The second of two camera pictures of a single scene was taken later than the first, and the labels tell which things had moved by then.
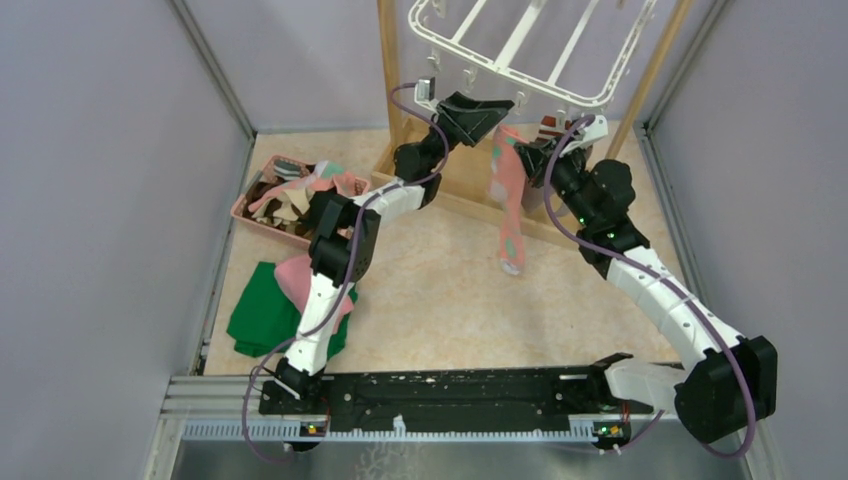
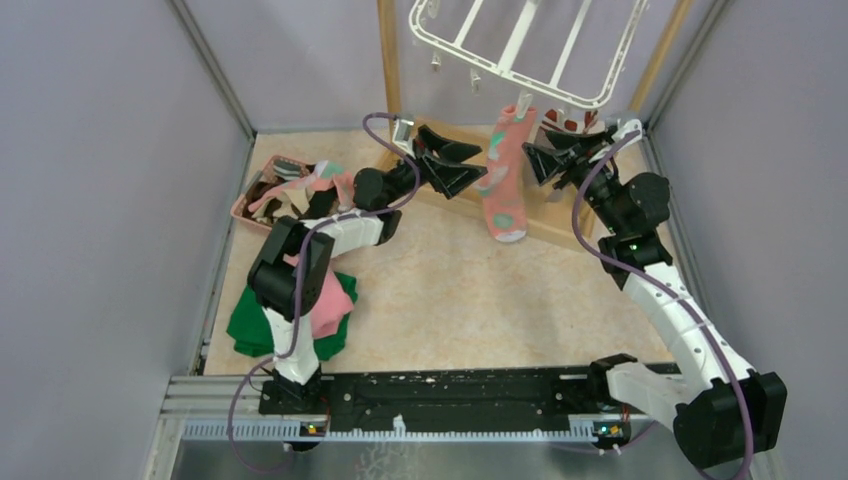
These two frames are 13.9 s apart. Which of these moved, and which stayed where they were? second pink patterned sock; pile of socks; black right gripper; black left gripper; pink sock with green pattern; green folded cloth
Moved: black left gripper; pink sock with green pattern
Stayed: pile of socks; black right gripper; second pink patterned sock; green folded cloth
